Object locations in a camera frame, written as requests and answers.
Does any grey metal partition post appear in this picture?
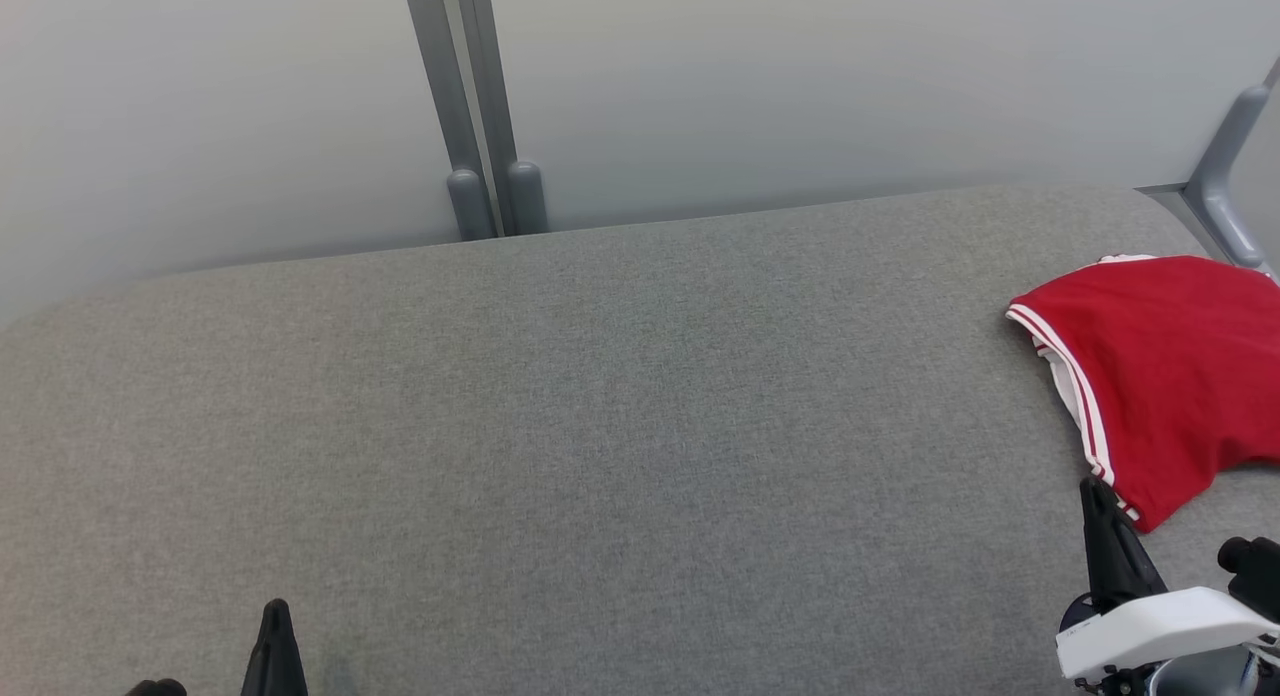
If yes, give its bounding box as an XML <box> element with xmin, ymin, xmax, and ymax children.
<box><xmin>400</xmin><ymin>0</ymin><xmax>498</xmax><ymax>243</ymax></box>
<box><xmin>455</xmin><ymin>0</ymin><xmax>550</xmax><ymax>238</ymax></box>

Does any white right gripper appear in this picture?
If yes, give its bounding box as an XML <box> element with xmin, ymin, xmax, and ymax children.
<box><xmin>1056</xmin><ymin>476</ymin><xmax>1280</xmax><ymax>682</ymax></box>

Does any grey metal corner bracket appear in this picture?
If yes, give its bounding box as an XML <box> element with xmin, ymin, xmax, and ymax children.
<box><xmin>1183</xmin><ymin>56</ymin><xmax>1280</xmax><ymax>273</ymax></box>

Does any red and white basketball jersey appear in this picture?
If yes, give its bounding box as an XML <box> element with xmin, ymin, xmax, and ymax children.
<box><xmin>1005</xmin><ymin>255</ymin><xmax>1280</xmax><ymax>535</ymax></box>

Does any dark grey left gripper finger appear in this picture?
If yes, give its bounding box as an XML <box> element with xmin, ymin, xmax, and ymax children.
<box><xmin>239</xmin><ymin>598</ymin><xmax>310</xmax><ymax>696</ymax></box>

